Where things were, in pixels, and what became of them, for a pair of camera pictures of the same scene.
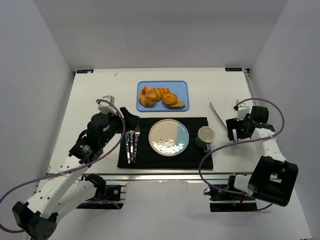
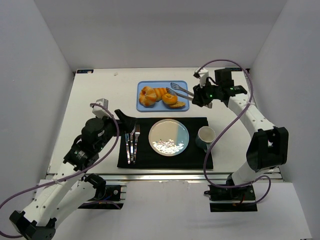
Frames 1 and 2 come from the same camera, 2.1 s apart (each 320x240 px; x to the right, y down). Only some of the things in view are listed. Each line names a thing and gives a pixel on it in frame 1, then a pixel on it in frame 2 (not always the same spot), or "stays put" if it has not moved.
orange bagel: [169, 98] stays put
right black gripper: [236, 127] → [200, 95]
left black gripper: [122, 120] stays put
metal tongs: [219, 118] → [175, 86]
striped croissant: [160, 91] stays put
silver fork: [137, 134] stays put
